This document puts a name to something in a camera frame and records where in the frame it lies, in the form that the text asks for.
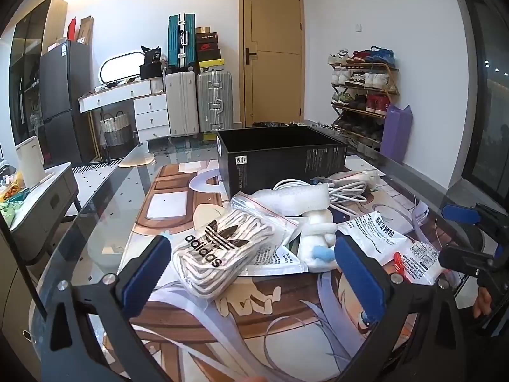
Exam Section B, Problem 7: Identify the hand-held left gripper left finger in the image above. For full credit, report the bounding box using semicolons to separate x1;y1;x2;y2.
30;235;176;382

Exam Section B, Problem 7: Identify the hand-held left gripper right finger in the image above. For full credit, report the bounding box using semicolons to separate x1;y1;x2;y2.
334;234;468;382

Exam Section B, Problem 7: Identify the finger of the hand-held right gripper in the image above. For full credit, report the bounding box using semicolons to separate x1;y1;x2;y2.
439;245;499;288
441;204;509;232

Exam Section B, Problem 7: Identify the small white packet red tab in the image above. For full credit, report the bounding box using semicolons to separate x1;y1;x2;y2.
391;241;443;286

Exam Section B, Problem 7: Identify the large white printed packet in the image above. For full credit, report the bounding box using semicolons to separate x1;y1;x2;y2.
338;212;413;267

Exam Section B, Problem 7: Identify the white plush toy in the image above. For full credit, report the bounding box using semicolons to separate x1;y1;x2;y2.
297;209;339;273

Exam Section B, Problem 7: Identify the clear bag of white shoelaces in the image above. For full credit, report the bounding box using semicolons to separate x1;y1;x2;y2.
171;191;300;301

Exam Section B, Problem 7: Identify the white printed sachet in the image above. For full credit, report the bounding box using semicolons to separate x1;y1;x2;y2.
238;242;309;278

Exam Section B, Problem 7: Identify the black cardboard box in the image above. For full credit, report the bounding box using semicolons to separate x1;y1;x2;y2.
217;125;349;202

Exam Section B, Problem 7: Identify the person's right hand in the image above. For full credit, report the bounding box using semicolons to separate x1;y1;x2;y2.
472;286;494;320

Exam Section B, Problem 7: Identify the printed cartoon table mat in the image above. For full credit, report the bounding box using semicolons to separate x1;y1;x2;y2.
119;155;431;382

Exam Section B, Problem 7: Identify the purple bag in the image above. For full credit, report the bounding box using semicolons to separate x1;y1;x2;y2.
379;103;413;166

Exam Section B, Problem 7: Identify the white power strip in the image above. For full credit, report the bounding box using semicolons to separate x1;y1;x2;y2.
329;169;379;192

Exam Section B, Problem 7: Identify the grey side table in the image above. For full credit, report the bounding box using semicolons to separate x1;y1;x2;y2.
0;162;81;265

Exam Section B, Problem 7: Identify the dark window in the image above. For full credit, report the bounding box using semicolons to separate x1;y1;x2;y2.
460;0;509;192

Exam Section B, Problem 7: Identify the wooden shoe rack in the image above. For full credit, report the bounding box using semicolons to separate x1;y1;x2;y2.
328;60;399;149

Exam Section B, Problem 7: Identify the woven laundry basket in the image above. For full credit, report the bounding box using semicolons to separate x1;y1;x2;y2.
99;110;133;160

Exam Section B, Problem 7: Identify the pile of snack bags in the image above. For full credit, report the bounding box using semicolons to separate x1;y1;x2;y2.
0;171;31;224

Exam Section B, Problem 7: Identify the white electric kettle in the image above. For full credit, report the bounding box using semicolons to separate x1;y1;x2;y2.
15;136;47;190

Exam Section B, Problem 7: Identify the shoe rack with shoes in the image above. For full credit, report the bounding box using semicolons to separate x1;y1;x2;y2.
328;46;396;144

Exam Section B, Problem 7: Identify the white vanity desk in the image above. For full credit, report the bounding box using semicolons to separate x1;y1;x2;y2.
78;77;170;145

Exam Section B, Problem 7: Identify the white suitcase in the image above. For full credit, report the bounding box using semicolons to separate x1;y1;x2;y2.
164;71;199;136

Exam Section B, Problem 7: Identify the silver suitcase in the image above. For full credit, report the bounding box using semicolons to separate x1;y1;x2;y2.
196;69;234;132

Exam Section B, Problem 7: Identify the dark grey fridge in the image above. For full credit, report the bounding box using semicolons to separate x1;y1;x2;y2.
39;40;97;166

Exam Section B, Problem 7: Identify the black round box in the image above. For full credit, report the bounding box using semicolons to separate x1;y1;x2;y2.
139;63;164;81

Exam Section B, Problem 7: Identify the oval white mirror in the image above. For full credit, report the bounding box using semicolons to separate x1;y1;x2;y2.
99;49;146;87

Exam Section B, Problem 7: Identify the black paper bag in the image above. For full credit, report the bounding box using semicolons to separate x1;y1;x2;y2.
140;45;162;65

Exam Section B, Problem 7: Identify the teal suitcase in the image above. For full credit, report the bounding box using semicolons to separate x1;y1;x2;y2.
167;13;197;68

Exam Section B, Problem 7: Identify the open cardboard box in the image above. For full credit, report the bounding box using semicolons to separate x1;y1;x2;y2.
77;15;94;45

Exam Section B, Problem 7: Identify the tan wooden door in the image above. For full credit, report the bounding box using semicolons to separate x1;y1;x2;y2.
239;0;306;128

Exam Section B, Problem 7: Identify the white coiled cable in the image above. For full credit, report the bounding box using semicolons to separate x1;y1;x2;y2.
272;178;369;218

